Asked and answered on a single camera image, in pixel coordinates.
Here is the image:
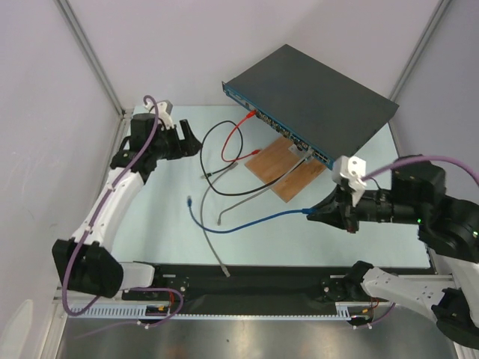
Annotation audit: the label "blue ethernet cable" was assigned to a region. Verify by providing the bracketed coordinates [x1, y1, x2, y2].
[186, 194, 314, 235]

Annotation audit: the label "right aluminium frame post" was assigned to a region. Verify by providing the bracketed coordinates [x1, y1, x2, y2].
[388, 0, 453, 102]

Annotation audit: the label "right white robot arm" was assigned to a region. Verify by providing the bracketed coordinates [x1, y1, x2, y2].
[307, 159, 478, 349]

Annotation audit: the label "black ethernet cable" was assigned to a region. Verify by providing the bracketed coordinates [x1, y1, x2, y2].
[198, 119, 285, 197]

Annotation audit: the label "left aluminium frame post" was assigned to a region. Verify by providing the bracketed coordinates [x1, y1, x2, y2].
[53, 0, 126, 118]

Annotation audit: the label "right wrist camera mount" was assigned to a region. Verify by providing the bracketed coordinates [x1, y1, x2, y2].
[332, 156, 367, 207]

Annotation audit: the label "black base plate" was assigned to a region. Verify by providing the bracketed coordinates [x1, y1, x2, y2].
[119, 261, 439, 316]

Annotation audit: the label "wooden board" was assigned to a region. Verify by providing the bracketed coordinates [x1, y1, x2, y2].
[245, 137, 326, 203]

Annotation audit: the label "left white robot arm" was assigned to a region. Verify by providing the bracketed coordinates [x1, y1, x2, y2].
[52, 113, 201, 299]

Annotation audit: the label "red ethernet cable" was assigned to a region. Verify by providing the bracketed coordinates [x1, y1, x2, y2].
[220, 108, 260, 162]

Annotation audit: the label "black blue network switch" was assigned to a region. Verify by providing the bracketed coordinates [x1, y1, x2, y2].
[222, 44, 399, 169]

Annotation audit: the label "short grey ethernet cable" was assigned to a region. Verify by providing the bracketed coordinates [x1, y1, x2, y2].
[216, 147, 315, 226]

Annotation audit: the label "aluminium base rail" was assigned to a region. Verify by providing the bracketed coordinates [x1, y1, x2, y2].
[398, 274, 457, 289]

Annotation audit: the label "aluminium frame post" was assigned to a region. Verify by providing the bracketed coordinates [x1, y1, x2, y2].
[388, 0, 453, 102]
[53, 0, 126, 118]

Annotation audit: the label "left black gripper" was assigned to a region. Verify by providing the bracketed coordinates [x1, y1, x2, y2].
[150, 120, 201, 161]

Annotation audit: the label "white slotted cable duct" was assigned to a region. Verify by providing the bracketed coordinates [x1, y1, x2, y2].
[79, 304, 172, 320]

